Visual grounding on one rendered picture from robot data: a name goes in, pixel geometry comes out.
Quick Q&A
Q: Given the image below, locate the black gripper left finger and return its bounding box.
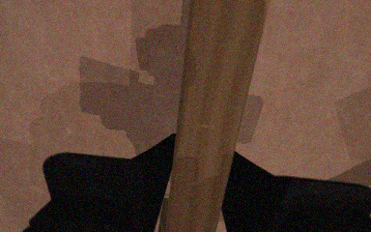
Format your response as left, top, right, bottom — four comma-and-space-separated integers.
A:
43, 133, 176, 232

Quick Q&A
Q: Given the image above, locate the long wooden board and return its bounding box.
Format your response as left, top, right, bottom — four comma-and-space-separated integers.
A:
165, 0, 271, 232

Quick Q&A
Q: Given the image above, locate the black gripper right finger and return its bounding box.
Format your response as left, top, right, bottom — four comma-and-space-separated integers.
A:
221, 151, 371, 232

